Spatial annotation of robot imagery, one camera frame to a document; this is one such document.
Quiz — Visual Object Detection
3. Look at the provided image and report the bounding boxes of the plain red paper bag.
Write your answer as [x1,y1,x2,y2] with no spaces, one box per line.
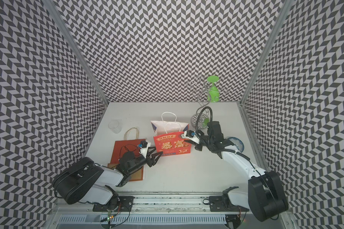
[107,127,147,182]

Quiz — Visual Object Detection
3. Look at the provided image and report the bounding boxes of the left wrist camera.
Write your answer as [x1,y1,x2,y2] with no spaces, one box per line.
[138,140,151,158]

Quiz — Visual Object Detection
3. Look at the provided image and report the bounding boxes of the blue white ceramic dish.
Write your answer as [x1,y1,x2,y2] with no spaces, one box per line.
[228,137,245,153]

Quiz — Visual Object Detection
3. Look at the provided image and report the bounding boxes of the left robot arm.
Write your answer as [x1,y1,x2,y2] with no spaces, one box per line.
[52,140,163,205]

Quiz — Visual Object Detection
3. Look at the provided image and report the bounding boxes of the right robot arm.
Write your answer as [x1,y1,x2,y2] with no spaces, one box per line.
[183,106,289,222]

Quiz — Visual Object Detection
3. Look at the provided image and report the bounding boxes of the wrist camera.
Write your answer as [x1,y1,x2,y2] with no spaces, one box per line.
[138,140,151,158]
[181,130,200,145]

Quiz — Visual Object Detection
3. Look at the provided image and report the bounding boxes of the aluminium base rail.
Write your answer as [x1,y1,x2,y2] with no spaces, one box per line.
[49,193,298,229]

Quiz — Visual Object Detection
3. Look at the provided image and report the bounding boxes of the clear plastic cup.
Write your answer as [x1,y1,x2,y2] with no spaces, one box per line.
[108,120,122,134]

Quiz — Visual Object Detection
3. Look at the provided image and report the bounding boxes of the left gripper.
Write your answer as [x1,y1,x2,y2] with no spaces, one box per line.
[128,147,163,175]

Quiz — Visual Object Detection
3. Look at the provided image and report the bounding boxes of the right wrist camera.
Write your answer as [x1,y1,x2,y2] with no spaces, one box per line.
[181,130,200,145]

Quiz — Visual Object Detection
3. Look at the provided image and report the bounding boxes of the red printed paper bag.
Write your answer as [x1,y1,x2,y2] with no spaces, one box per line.
[151,112,191,156]

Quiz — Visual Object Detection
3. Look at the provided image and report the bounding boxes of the green wire rack stand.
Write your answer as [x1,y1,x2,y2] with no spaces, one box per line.
[190,75,221,130]

